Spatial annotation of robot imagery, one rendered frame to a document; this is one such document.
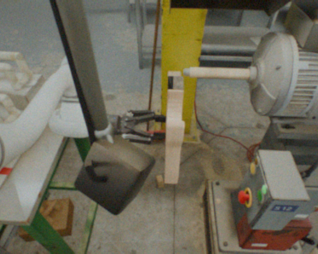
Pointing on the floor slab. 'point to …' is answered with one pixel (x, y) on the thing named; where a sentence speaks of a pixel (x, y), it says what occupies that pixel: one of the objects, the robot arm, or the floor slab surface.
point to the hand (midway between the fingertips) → (165, 127)
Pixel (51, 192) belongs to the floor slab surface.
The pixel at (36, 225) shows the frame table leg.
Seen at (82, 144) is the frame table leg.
